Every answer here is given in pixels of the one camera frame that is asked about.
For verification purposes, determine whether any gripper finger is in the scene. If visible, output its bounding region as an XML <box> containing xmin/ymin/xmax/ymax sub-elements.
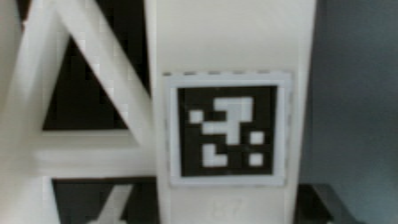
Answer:
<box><xmin>294</xmin><ymin>184</ymin><xmax>367</xmax><ymax>224</ymax></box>

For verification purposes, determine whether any white chair back frame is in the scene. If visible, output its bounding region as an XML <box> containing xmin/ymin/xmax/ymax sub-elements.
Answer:
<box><xmin>0</xmin><ymin>0</ymin><xmax>317</xmax><ymax>224</ymax></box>

